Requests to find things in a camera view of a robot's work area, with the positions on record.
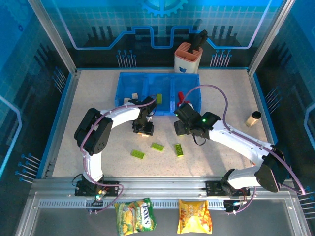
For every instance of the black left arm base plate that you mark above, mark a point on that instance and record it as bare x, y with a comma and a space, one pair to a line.
112, 188

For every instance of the green candy bag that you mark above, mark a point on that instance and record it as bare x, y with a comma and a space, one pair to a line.
135, 216

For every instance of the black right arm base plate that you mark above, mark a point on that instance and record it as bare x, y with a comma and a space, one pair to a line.
212, 188

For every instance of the red lego brick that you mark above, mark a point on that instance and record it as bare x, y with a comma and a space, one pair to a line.
181, 97

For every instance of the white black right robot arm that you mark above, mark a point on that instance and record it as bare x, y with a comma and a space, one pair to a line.
241, 142

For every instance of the yellow snack bag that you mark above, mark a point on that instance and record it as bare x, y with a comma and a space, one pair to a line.
194, 216

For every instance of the aluminium rail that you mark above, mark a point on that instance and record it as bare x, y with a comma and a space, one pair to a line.
160, 184

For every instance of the aluminium frame post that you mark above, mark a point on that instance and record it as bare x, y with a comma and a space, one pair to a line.
53, 37
270, 37

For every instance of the white knife block pink top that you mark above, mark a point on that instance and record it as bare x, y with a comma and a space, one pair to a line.
187, 62

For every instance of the green lego brick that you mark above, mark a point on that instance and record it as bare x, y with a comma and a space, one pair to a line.
137, 154
159, 98
157, 147
179, 150

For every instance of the spice jar black lid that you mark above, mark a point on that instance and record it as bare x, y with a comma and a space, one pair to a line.
253, 119

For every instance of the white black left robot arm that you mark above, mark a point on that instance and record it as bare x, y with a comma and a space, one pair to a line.
123, 115

